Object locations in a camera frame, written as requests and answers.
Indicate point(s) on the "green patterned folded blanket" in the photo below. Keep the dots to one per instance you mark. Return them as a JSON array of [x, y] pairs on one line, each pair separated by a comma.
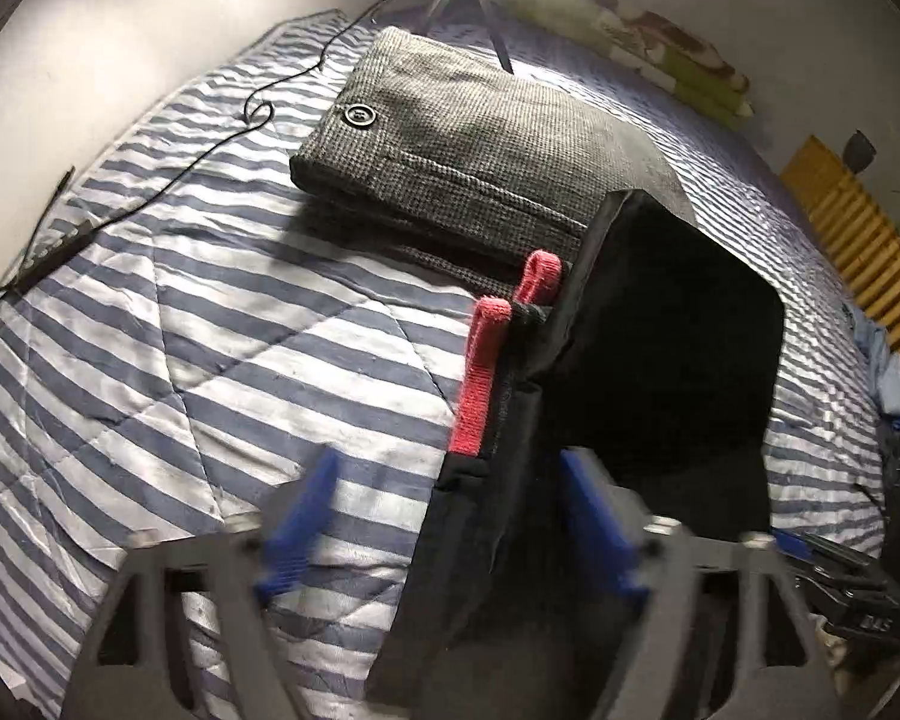
[[670, 57]]

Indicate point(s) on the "grey folded trousers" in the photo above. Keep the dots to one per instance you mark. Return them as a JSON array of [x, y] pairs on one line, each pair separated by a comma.
[[444, 159]]

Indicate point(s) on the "light blue clothes pile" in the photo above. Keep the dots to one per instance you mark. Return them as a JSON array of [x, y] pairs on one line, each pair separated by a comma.
[[882, 364]]

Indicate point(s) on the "black garment with red loops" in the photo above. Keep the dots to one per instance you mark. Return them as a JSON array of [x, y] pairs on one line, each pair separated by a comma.
[[659, 358]]

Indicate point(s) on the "black ring light tripod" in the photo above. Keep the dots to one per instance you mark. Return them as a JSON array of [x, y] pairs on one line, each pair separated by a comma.
[[488, 17]]

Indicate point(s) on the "blue striped quilt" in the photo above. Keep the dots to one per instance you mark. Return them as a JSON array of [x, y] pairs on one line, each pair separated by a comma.
[[202, 348]]

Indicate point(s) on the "dark vase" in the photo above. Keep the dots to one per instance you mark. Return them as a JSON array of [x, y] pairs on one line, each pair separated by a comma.
[[858, 153]]

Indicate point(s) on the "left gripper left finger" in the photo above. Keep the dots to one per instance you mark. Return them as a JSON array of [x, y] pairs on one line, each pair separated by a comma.
[[292, 518]]

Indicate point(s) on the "yellow wooden slat headboard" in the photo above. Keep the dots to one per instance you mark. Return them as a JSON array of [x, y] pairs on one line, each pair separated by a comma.
[[858, 238]]

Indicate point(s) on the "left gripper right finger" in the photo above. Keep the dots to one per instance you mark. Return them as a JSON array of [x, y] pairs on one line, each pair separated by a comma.
[[608, 523]]

